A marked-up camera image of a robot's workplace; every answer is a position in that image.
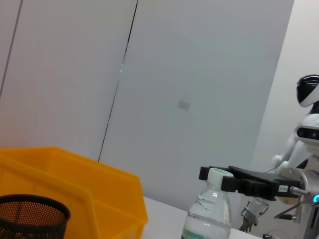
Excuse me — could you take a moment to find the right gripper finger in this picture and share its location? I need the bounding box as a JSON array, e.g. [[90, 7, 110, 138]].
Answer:
[[221, 175, 250, 194], [198, 165, 211, 182]]

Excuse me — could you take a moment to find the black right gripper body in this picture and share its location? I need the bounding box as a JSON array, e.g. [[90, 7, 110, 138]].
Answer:
[[228, 165, 301, 202]]

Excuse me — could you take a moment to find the clear water bottle green label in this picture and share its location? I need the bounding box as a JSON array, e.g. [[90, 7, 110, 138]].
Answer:
[[181, 167, 234, 239]]

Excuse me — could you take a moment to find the black mesh pen holder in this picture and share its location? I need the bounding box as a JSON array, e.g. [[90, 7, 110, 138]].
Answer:
[[0, 194, 71, 239]]

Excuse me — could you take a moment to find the white humanoid robot black visor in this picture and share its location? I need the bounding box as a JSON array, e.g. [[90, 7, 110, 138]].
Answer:
[[295, 74, 319, 125]]

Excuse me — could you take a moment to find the yellow plastic storage bin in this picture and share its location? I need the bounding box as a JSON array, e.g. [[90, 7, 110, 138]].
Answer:
[[0, 146, 149, 239]]

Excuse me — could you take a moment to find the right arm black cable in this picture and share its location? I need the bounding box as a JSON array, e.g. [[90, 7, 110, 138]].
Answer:
[[273, 186, 308, 221]]

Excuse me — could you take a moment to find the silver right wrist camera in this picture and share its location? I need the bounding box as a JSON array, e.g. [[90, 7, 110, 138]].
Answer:
[[295, 123, 319, 140]]

